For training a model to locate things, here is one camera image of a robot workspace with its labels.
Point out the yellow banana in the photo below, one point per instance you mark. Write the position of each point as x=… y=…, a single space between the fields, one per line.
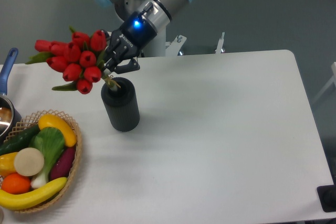
x=32 y=198

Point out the black device at edge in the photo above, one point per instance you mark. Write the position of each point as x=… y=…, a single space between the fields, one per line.
x=327 y=197

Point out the white frame at right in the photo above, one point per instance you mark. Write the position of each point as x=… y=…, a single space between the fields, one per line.
x=327 y=89

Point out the beige round disc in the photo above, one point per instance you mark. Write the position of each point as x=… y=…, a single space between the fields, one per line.
x=28 y=162

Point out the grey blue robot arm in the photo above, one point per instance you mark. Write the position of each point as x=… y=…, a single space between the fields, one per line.
x=158 y=12

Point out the red tulip bouquet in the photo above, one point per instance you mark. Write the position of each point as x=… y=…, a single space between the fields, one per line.
x=80 y=61

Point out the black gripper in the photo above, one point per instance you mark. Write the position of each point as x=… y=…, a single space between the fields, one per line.
x=126 y=42

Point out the blue handled saucepan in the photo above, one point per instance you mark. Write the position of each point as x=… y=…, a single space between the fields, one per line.
x=9 y=115

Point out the green cucumber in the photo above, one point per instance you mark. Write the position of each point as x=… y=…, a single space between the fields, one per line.
x=19 y=141

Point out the purple sweet potato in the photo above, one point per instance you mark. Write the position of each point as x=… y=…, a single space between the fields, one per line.
x=64 y=164

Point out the white metal base bracket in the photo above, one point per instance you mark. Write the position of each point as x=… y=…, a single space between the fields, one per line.
x=177 y=48

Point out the dark grey ribbed vase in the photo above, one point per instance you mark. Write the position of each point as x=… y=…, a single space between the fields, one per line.
x=121 y=105

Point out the woven wicker basket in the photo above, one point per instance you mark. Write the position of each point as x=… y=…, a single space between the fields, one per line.
x=32 y=120

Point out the green bok choy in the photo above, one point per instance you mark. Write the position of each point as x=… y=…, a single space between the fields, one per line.
x=50 y=142

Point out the yellow bell pepper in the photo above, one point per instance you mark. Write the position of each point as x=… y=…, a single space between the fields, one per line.
x=7 y=164

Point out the orange fruit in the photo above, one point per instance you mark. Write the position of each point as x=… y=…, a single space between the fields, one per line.
x=16 y=184

